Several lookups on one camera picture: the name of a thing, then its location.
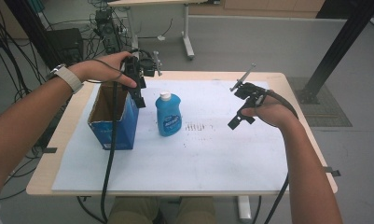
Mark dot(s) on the person's left leg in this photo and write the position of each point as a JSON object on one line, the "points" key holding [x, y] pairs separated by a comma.
{"points": [[133, 211]]}

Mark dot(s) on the white table mat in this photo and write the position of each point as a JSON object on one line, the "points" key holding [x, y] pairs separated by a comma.
{"points": [[191, 161]]}

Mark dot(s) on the grey floor mat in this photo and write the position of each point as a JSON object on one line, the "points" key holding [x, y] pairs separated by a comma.
{"points": [[327, 109]]}

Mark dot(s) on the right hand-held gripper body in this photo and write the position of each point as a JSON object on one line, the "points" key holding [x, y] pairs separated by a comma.
{"points": [[251, 91]]}

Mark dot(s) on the white desk with metal legs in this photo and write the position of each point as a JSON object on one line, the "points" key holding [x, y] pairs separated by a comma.
{"points": [[186, 31]]}

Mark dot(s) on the blue bottle with white cap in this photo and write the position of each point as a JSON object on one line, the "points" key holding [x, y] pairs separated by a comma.
{"points": [[168, 115]]}

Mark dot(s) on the person's right leg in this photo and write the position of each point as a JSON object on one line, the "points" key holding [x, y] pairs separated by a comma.
{"points": [[197, 211]]}

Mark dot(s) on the blue cardboard box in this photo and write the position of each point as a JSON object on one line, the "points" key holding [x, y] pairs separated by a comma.
{"points": [[125, 127]]}

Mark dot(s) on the person's right hand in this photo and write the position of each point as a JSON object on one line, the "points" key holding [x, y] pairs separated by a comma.
{"points": [[273, 113]]}

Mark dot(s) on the person's leg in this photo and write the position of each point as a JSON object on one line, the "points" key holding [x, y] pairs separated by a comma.
{"points": [[133, 211], [197, 211]]}

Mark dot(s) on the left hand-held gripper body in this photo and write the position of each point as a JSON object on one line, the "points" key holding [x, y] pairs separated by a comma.
{"points": [[144, 67]]}

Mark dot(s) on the white table leg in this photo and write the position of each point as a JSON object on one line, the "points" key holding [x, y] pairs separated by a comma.
{"points": [[244, 208]]}

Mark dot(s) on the black metal frame post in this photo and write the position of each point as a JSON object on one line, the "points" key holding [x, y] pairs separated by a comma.
{"points": [[337, 53]]}

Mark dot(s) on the person's left hand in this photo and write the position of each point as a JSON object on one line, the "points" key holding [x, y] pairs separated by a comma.
{"points": [[100, 70]]}

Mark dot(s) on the black tape strip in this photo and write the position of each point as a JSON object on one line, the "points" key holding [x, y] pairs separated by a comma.
{"points": [[49, 150], [332, 171]]}

